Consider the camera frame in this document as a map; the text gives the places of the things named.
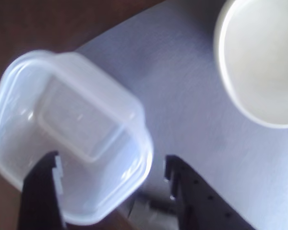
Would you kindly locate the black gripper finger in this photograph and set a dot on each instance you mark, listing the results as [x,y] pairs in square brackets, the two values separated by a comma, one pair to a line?
[40,196]
[201,206]

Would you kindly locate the clear plastic square container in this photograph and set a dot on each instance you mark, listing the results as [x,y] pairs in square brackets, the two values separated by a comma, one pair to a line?
[74,107]

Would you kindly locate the small white bowl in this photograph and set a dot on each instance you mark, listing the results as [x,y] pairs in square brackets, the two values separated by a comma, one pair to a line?
[266,60]

